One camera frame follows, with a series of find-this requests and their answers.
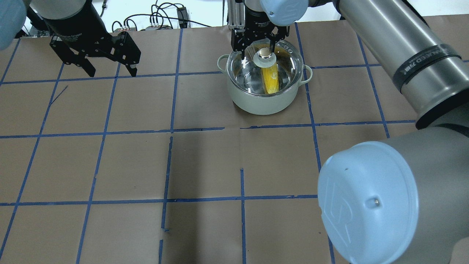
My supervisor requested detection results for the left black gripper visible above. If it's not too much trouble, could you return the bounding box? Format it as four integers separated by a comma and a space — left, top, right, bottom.
49, 7, 142, 77

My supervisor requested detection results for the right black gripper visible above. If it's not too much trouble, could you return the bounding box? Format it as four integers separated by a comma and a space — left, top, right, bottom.
231, 8, 289, 69

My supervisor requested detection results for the glass pot lid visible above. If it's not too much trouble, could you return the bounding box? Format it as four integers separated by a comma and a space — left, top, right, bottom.
225, 40, 310, 97

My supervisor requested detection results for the yellow corn cob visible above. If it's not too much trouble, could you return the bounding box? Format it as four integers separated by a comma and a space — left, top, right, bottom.
261, 63, 280, 95

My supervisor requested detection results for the pale green cooking pot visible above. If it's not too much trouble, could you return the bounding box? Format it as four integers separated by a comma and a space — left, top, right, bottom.
217, 55, 312, 116

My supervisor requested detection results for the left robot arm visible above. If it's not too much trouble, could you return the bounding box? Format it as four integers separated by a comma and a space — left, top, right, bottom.
0, 0, 142, 77

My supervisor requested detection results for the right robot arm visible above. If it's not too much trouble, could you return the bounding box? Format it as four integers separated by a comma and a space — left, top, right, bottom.
240, 21, 468, 264

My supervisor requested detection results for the black power adapter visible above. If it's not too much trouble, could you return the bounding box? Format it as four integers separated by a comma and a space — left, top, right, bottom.
177, 7, 189, 29

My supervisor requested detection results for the aluminium frame post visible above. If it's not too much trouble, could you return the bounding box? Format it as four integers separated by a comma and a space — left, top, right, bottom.
228, 0, 245, 30

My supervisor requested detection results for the black cable bundle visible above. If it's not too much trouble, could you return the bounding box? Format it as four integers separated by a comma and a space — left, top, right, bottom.
112, 0, 212, 33

